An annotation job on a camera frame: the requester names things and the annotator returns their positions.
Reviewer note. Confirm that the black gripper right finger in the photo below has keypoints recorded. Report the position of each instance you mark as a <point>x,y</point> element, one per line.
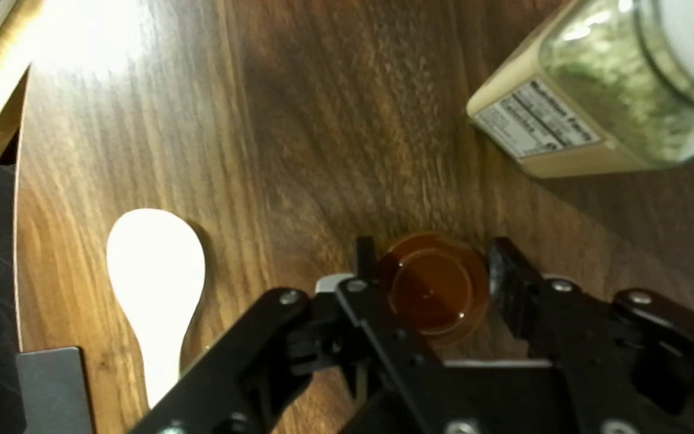
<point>644,363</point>

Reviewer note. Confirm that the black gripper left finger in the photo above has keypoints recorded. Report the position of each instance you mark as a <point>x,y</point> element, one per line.
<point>252,352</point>

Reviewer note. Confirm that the onion salt spice bottle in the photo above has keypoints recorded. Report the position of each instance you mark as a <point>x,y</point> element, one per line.
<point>603,87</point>

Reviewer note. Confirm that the white flat plastic spoon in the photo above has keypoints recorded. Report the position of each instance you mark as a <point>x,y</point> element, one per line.
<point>158,272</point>

